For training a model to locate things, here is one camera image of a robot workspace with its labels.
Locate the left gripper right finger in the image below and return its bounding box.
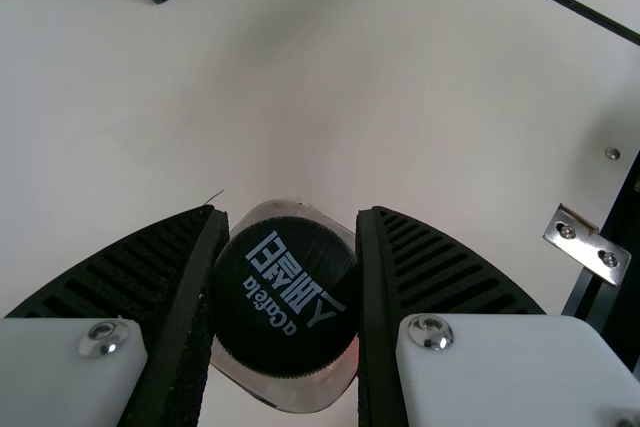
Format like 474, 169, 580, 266
353, 204, 640, 427

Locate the dark coffee bottle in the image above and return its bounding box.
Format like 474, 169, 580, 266
208, 199, 360, 414

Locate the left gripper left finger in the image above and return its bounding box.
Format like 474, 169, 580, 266
0, 204, 232, 427

